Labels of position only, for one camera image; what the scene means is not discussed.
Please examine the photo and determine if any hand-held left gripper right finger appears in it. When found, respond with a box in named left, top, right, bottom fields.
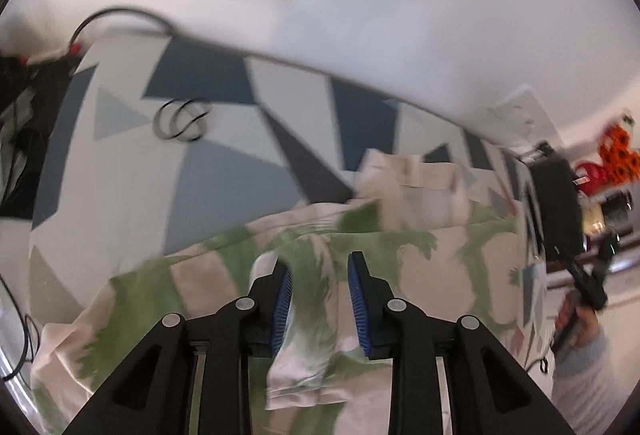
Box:
left=347, top=251, right=576, bottom=435

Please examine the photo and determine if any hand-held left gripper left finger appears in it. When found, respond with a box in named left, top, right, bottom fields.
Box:
left=62, top=260, right=293, bottom=435

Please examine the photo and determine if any green and white patterned shirt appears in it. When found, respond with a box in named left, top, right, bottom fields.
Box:
left=30, top=149, right=551, bottom=435

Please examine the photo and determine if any person's right hand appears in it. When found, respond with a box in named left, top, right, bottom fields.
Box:
left=552, top=291, right=608, bottom=358

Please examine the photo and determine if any red round object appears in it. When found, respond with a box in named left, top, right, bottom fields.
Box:
left=572, top=160, right=608, bottom=196

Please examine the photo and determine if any orange and black plush toy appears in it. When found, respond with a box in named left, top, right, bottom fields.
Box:
left=597, top=115, right=640, bottom=186

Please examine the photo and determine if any geometric patterned tablecloth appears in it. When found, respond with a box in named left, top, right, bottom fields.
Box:
left=25, top=34, right=561, bottom=351

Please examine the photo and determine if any white blank wall plate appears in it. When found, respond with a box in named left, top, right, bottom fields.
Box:
left=492, top=85, right=558, bottom=148

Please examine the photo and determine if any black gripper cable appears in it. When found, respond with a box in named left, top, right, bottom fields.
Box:
left=0, top=275, right=41, bottom=381

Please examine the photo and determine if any black looped cable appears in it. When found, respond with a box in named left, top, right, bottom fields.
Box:
left=70, top=6, right=178, bottom=60

